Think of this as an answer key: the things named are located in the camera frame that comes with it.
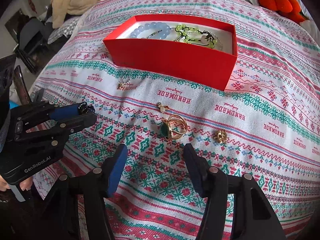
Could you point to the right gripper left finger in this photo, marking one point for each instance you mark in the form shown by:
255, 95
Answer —
58, 217

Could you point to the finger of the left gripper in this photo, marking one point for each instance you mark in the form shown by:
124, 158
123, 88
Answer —
66, 124
38, 112

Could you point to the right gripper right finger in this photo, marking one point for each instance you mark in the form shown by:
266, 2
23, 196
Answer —
253, 216

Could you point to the gold dice charm hoop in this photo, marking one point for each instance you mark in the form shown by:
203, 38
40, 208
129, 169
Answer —
123, 84

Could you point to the small gold pearl earring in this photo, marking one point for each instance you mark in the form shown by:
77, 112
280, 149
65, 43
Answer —
162, 108

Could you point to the gold ring green stone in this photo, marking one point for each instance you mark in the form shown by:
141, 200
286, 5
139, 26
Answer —
174, 127

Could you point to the red jewelry box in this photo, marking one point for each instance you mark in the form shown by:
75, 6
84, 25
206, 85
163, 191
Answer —
191, 48

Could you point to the black chair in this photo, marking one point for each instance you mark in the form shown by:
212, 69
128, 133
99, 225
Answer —
31, 33

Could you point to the gold knot earring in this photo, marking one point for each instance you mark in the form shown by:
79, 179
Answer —
220, 136

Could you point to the patterned handmade bedspread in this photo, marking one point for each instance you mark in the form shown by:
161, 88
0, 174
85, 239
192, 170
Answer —
269, 110

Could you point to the orange pumpkin plush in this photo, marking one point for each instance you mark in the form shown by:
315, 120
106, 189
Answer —
290, 9

